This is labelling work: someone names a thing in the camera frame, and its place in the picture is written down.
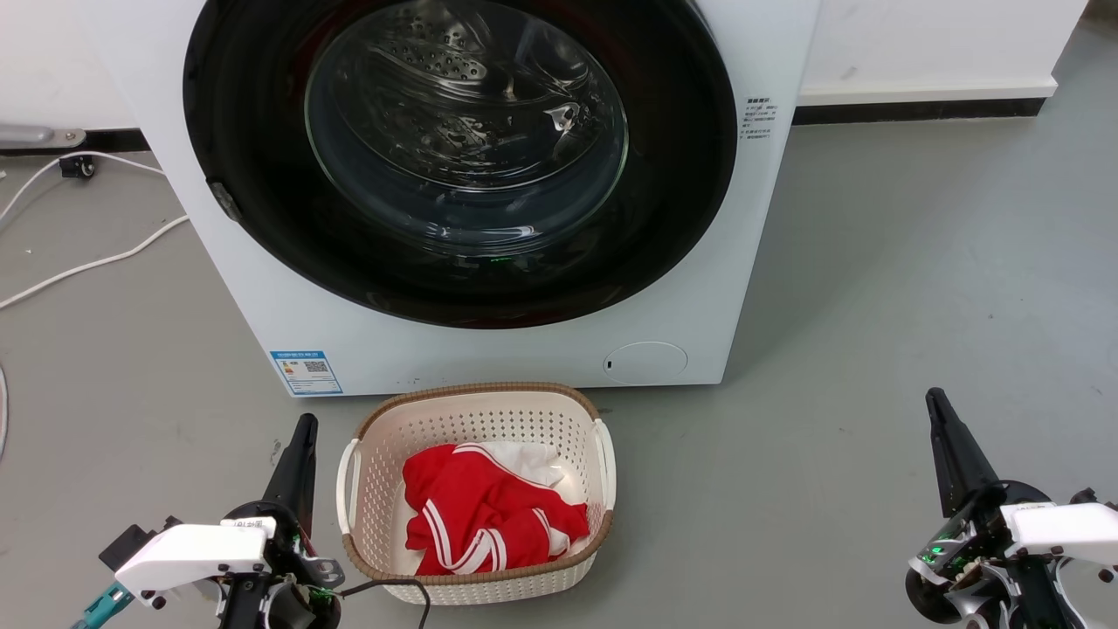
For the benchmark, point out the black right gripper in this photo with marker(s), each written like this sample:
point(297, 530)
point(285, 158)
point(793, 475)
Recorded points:
point(969, 568)

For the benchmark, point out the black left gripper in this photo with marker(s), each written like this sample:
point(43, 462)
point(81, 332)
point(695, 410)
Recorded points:
point(293, 603)

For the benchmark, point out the black round glass washer door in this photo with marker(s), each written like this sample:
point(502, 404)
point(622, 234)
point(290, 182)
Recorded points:
point(681, 175)

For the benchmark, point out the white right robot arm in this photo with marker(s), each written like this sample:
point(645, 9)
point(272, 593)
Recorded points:
point(1070, 528)

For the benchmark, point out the white front-load washing machine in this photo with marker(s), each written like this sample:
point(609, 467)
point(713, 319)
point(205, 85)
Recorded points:
point(524, 358)

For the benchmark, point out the blue energy label sticker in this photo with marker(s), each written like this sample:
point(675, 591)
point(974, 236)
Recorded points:
point(306, 373)

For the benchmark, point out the cream perforated laundry basket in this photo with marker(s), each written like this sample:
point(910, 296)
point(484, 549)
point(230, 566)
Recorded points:
point(476, 419)

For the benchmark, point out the red garment with white stripes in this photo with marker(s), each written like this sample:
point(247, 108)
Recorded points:
point(489, 515)

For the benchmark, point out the round filter cover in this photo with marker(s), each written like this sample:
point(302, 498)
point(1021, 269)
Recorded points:
point(646, 362)

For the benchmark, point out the black caster wheel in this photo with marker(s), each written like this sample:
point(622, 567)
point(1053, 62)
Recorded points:
point(79, 166)

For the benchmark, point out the grey metal furniture foot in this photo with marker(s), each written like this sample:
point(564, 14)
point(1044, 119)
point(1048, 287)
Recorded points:
point(35, 135)

